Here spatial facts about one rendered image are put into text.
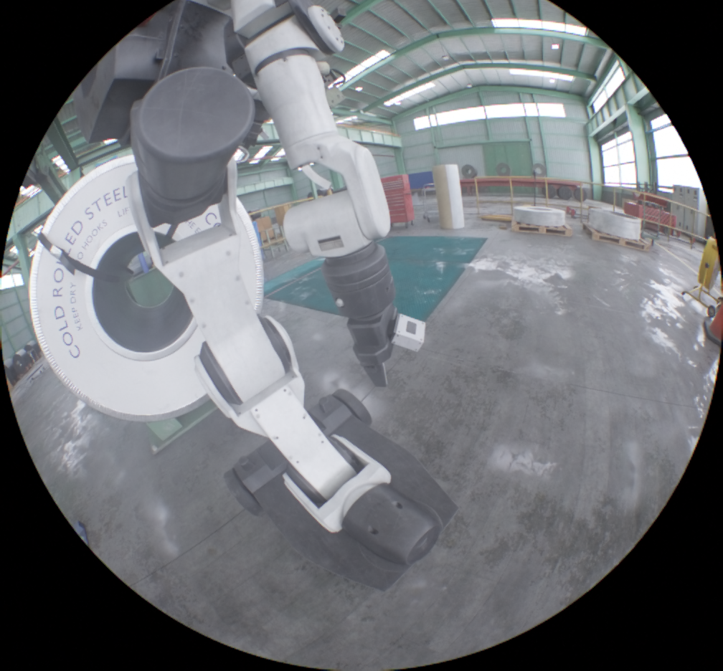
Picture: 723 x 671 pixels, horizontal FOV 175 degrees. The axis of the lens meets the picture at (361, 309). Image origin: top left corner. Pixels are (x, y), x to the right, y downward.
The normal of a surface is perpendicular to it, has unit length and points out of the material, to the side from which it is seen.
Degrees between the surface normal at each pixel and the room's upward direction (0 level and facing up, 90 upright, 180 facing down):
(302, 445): 62
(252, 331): 72
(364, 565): 0
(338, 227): 100
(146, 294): 90
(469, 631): 0
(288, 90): 108
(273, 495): 0
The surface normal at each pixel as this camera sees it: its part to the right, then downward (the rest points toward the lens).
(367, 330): -0.26, 0.63
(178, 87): 0.70, 0.15
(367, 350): -0.29, -0.78
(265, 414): 0.54, -0.23
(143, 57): 0.94, 0.31
